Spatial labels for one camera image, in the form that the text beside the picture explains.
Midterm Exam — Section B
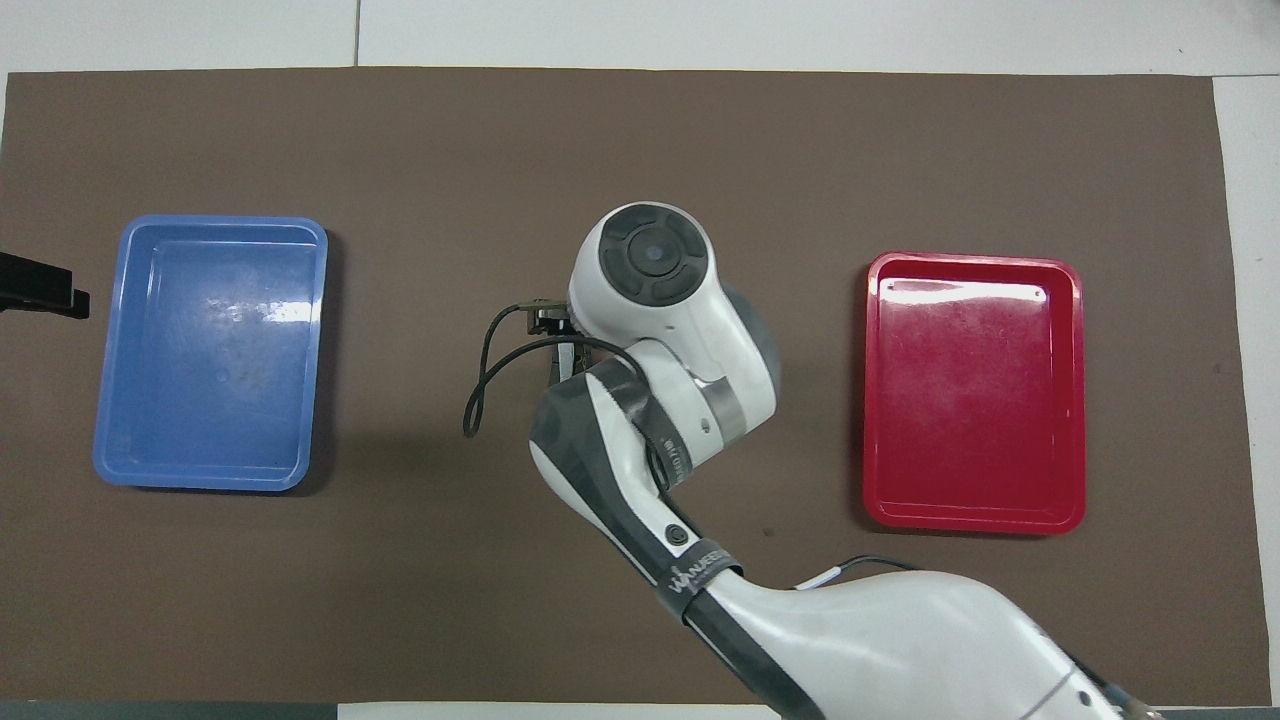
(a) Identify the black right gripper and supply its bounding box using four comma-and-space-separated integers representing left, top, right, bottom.
527, 298, 581, 343

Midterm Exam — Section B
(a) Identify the blue plastic tray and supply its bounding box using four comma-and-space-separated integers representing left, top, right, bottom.
92, 214, 329, 493

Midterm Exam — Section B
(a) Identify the brown table mat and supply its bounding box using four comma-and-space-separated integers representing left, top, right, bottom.
0, 67, 1246, 706

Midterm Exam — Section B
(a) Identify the red plastic tray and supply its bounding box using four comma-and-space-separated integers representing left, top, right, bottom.
862, 251, 1087, 536

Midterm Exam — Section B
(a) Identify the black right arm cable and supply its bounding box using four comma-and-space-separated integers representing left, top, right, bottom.
463, 303, 921, 593

